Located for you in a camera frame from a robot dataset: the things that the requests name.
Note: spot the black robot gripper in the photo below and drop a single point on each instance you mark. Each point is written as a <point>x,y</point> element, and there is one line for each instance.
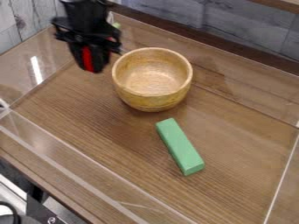
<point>86,26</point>

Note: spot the red plush fruit green stem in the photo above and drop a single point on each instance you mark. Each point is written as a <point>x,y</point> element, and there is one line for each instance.
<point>87,59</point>

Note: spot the light wooden bowl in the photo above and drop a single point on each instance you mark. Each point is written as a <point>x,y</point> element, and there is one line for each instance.
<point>152,78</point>

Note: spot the green rectangular block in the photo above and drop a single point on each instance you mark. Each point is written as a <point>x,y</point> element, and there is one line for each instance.
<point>184,154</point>

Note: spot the clear acrylic tray enclosure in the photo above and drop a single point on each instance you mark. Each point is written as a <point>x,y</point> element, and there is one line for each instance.
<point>94,152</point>

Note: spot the black stand base with cable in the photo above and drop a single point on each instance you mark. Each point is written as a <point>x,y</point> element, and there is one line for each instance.
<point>20,209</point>

